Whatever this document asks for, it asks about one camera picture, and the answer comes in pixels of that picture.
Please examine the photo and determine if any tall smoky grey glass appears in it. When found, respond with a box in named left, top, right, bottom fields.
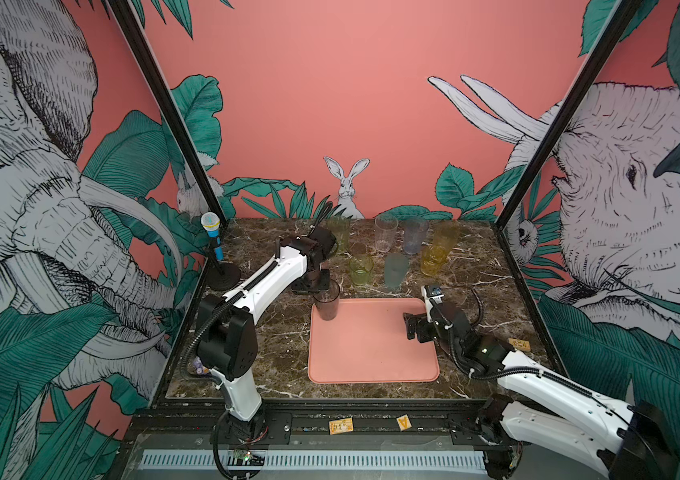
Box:
left=312, top=279, right=342, bottom=321

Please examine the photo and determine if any tall green glass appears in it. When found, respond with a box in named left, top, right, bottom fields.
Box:
left=326, top=216, right=351, bottom=255

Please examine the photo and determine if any tall clear glass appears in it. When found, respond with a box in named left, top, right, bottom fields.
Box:
left=374, top=212, right=399, bottom=253

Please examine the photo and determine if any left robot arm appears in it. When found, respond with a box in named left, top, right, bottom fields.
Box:
left=189, top=226, right=336, bottom=422

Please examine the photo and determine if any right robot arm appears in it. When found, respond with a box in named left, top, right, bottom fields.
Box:
left=403, top=293, right=680, bottom=479

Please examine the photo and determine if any pink plastic tray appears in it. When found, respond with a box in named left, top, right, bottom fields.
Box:
left=308, top=298, right=440, bottom=384

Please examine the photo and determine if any short green glass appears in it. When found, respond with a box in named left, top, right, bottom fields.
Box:
left=349, top=254, right=374, bottom=286

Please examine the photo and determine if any short yellow glass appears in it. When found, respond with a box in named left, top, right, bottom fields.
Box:
left=421, top=245, right=450, bottom=277

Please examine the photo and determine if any frosted teal cup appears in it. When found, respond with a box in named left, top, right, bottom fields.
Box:
left=384, top=252, right=409, bottom=292

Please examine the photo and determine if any tall yellow glass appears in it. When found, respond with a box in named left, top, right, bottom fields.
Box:
left=431, top=220, right=461, bottom=252

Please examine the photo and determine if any tall blue glass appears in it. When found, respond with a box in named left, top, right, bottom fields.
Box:
left=402, top=216, right=429, bottom=256

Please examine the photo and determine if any black microphone stand base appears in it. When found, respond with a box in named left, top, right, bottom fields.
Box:
left=205, top=262, right=241, bottom=292

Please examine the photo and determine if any small yellow letter tag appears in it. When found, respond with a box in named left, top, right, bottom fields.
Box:
left=396, top=414, right=412, bottom=431

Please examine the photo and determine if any blue toy microphone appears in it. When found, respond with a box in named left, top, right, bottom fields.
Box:
left=201, top=211, right=224, bottom=262

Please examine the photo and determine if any purple bunny toy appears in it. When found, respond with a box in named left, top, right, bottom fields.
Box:
left=192, top=357, right=210, bottom=376

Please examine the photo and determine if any white ribbed panel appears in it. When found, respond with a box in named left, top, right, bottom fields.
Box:
left=138, top=449, right=486, bottom=474

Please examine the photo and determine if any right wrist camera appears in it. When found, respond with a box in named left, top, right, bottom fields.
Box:
left=422, top=285, right=444, bottom=306

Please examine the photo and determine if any yellow tag on rail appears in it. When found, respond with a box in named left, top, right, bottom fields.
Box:
left=329, top=418, right=354, bottom=435

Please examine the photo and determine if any black front rail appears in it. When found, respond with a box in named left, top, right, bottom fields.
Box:
left=124, top=399, right=487, bottom=445

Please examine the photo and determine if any black corner frame post left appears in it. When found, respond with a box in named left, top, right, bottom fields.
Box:
left=108, top=0, right=228, bottom=229

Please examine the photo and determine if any black corner frame post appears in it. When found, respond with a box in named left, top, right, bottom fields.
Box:
left=108, top=0, right=228, bottom=229
left=494, top=0, right=642, bottom=230

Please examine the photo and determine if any black corner frame post right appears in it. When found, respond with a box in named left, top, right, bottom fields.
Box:
left=494, top=0, right=642, bottom=230

